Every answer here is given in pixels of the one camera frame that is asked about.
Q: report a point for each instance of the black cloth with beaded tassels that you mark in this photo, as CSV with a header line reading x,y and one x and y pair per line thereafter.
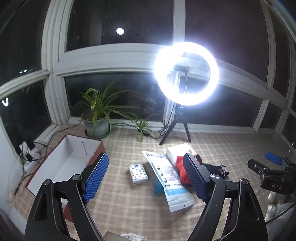
x,y
211,169

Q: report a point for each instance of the black charger plug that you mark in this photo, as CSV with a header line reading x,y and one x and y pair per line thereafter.
x,y
28,157
29,143

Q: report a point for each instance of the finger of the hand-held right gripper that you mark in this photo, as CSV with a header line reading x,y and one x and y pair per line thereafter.
x,y
275,184
274,158

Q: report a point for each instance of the white window frame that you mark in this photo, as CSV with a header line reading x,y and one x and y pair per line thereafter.
x,y
104,52

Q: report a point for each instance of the red cloth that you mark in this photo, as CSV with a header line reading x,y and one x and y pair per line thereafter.
x,y
181,170

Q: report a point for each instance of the white and orange tissue pack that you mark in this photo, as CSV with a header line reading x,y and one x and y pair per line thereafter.
x,y
178,150

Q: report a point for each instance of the white printed plastic bag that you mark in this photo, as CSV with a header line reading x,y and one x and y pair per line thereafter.
x,y
166,173

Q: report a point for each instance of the red cardboard box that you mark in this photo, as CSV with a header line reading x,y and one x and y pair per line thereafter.
x,y
69,157

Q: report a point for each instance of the white power strip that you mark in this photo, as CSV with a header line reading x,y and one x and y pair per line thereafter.
x,y
29,164

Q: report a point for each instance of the green spider plant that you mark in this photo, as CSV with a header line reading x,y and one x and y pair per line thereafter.
x,y
97,104

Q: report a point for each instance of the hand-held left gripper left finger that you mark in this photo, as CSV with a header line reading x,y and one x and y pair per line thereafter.
x,y
97,178

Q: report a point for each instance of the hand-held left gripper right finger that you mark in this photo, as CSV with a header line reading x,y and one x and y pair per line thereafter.
x,y
196,180

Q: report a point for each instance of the dotted tissue pack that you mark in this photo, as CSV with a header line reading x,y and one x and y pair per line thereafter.
x,y
138,173

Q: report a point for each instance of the small spider plant offshoot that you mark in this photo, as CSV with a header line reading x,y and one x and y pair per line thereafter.
x,y
141,125

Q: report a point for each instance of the grey-green flower pot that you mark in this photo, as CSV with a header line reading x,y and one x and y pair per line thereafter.
x,y
97,127

